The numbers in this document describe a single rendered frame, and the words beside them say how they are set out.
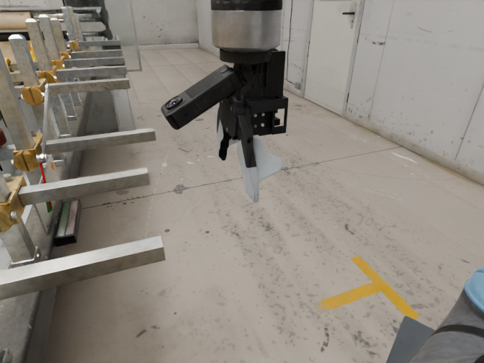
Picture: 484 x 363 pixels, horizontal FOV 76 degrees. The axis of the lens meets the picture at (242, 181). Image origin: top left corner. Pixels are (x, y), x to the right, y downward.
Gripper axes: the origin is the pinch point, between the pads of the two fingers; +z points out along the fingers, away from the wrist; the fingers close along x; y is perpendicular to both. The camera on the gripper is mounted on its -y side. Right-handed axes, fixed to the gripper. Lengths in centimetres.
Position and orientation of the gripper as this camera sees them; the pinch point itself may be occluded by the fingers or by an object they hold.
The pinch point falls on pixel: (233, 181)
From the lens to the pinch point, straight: 51.2
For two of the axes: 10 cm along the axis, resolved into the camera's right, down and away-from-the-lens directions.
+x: -3.6, -4.7, 8.1
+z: 0.0, 8.6, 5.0
